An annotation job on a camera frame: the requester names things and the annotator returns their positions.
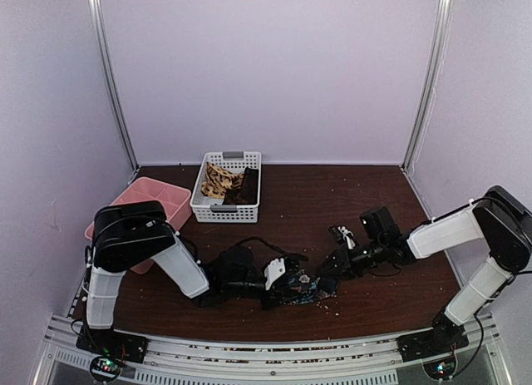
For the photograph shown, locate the pink divided organizer tray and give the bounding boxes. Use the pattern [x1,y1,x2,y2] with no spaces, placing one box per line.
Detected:
[85,177,192,274]

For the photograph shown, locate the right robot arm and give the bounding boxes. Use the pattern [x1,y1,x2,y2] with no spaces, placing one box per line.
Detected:
[317,185,531,353]

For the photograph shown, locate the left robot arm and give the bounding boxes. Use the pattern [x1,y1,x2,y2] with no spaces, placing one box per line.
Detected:
[83,200,297,355]

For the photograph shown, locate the white perforated plastic basket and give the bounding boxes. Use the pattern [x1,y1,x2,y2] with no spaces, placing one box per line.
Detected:
[190,151,262,224]

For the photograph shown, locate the yellow floral tie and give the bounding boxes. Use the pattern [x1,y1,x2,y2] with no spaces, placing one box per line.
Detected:
[201,162,244,200]

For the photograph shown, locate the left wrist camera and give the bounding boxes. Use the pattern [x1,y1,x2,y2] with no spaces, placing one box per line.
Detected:
[263,258,298,291]

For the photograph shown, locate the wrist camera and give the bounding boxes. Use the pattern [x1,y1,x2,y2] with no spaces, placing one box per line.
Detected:
[328,225,358,249]
[263,258,298,291]

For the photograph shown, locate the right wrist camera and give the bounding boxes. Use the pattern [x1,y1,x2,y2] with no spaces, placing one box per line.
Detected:
[328,225,358,249]

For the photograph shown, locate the navy floral patterned tie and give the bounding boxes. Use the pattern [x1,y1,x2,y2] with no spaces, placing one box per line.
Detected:
[279,269,340,305]

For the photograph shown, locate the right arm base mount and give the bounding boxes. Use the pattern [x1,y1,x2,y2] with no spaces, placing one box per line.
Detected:
[397,326,469,363]

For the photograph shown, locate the dark brown red floral tie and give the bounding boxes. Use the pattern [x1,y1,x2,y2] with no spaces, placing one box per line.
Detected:
[223,168,259,205]

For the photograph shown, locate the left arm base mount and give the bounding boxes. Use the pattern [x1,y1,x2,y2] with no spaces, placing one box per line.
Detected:
[76,326,149,363]

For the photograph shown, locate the left aluminium frame post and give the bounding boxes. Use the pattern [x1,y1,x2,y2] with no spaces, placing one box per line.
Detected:
[88,0,140,175]

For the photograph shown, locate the aluminium frame post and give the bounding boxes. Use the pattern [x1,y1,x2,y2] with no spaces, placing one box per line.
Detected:
[401,0,453,173]
[88,0,140,175]

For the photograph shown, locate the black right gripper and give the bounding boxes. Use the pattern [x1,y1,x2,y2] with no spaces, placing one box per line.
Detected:
[316,238,386,280]

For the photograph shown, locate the aluminium front rail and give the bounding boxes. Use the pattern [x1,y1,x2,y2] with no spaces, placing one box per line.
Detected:
[32,312,512,385]

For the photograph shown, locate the right aluminium frame post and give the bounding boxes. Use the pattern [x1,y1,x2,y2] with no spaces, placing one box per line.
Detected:
[401,0,453,173]

